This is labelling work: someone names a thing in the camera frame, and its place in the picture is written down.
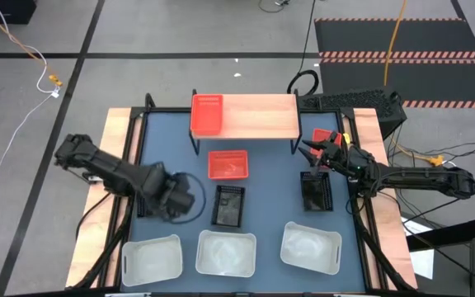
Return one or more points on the orange-red slotted plastic basket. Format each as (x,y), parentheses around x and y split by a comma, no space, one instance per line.
(319,135)
(228,165)
(206,114)

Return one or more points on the black slotted plastic basket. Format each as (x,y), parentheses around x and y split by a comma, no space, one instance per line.
(141,206)
(228,206)
(318,194)

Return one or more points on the black hazard-striped floor mat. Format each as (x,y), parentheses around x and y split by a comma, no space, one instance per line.
(406,37)

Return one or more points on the white paper sheet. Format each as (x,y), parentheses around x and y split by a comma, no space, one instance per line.
(421,264)

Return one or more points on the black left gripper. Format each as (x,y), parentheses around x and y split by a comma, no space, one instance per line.
(175,196)

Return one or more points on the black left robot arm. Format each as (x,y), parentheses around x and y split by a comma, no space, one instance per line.
(109,167)

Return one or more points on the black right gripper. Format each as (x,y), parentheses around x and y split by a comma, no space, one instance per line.
(333,154)

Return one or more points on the wooden shelf with black legs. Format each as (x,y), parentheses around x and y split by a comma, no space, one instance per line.
(262,115)

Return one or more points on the black floor box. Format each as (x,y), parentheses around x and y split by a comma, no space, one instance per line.
(2,10)

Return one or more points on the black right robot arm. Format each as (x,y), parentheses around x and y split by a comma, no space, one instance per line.
(419,177)

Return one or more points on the black perforated computer case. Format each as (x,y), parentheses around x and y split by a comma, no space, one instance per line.
(357,103)

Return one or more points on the black desk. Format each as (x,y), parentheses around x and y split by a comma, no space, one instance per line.
(448,233)

